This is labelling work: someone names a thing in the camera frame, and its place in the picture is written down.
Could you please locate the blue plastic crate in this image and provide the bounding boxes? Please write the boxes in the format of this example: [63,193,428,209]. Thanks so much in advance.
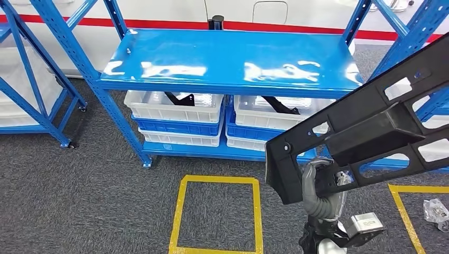
[131,105,225,138]
[225,105,285,142]

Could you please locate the black bracket part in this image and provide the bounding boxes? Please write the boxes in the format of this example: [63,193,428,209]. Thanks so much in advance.
[261,95,301,116]
[164,92,196,107]

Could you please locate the long black plastic part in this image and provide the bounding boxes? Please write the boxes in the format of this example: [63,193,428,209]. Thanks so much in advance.
[265,32,449,206]

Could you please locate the crumpled clear plastic wrap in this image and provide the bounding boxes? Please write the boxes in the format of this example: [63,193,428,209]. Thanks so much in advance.
[423,198,449,233]

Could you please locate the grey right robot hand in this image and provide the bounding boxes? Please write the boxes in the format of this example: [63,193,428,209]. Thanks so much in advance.
[301,157,353,201]

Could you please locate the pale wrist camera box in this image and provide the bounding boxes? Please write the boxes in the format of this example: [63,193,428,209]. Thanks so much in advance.
[342,212,387,248]

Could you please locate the white plastic crate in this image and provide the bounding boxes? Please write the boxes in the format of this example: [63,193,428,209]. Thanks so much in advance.
[0,102,48,128]
[123,90,225,124]
[138,123,224,148]
[0,46,64,106]
[233,94,337,133]
[226,134,306,157]

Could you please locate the black bollard post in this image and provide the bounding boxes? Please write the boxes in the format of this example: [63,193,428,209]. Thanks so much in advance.
[208,15,225,31]

